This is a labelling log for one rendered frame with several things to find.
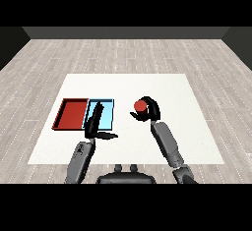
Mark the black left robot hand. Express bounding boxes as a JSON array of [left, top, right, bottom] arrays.
[[84, 100, 119, 141]]

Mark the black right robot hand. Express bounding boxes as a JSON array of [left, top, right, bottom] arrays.
[[129, 95, 162, 123]]

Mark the small red can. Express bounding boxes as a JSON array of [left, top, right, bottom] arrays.
[[133, 99, 149, 115]]

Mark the light blue shallow open box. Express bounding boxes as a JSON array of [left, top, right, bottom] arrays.
[[82, 98, 115, 132]]

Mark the red shallow open box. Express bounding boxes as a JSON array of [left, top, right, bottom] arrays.
[[51, 97, 90, 132]]

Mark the dark grey robot body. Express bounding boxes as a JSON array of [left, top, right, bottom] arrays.
[[95, 163, 158, 185]]

